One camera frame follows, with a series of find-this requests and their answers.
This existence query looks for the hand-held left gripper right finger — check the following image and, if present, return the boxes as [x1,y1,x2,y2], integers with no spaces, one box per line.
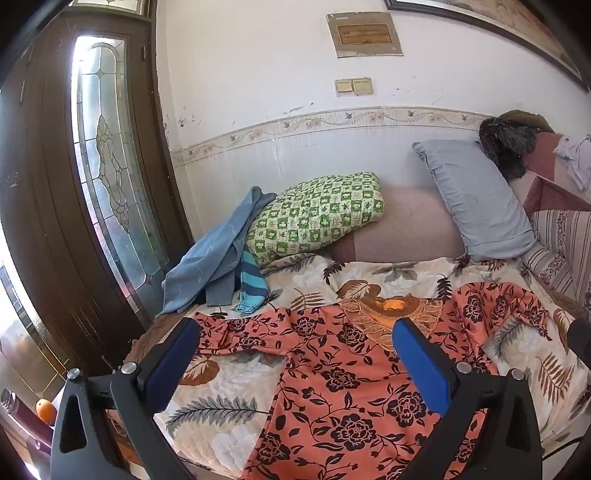
[392,316,543,480]

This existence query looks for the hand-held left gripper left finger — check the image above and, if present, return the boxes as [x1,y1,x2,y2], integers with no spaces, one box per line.
[50,318,201,480]

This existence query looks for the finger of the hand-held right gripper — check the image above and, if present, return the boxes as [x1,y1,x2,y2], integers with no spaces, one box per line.
[567,316,591,370]

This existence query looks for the orange floral garment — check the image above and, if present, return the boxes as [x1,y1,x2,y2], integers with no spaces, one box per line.
[191,281,561,480]

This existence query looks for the leaf print fleece blanket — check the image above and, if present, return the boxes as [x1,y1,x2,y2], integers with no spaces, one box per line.
[124,256,587,480]

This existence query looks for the striped floral cushion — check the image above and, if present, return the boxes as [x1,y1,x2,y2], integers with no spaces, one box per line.
[522,209,591,310]

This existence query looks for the blue cloth garment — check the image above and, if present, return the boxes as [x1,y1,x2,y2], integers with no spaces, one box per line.
[159,186,278,317]

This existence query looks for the blue striped knit garment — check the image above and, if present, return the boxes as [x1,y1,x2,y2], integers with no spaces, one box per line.
[235,249,271,315]

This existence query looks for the pink quilted cushion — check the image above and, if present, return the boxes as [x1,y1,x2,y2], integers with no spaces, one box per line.
[330,187,467,264]

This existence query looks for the maroon thermos bottle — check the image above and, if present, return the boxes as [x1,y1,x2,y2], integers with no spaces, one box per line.
[0,388,51,444]

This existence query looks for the grey-blue pillow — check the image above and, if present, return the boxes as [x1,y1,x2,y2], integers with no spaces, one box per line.
[412,140,540,261]

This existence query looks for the green checkered pillow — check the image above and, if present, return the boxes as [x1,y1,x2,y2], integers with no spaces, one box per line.
[246,172,386,269]

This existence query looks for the white cloth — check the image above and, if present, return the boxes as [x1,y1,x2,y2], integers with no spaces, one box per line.
[553,134,591,192]

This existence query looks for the dark wooden door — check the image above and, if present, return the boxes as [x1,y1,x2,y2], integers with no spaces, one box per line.
[0,0,195,384]

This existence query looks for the stained glass door pane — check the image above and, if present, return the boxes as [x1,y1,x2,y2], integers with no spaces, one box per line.
[69,34,171,319]

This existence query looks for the dark furry cloth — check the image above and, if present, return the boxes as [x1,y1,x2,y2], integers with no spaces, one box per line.
[478,116,539,182]

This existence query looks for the olive green cloth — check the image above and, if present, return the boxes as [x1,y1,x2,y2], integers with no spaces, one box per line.
[501,110,555,134]

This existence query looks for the framed wall plaque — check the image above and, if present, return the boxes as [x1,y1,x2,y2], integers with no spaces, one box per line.
[326,11,403,59]

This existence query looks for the dark framed wall picture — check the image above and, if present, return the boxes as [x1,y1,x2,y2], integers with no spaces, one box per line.
[383,0,587,93]

